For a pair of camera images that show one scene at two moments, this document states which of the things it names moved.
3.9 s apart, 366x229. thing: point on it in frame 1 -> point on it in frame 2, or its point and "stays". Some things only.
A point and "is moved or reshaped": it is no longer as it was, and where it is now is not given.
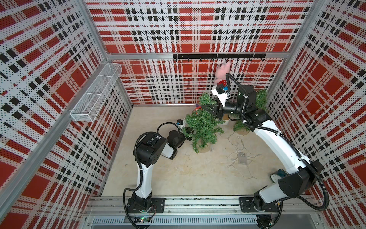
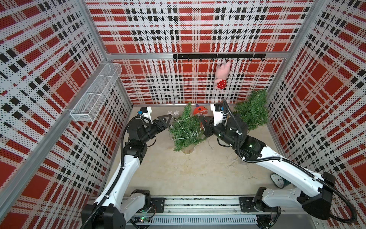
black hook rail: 219,56 stays
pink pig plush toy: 221,71 stays
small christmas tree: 202,126 is moved or reshaped
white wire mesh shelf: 88,108 stays
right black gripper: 218,109 -> 208,128
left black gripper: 188,130 -> 162,126
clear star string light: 240,158 is moved or reshaped
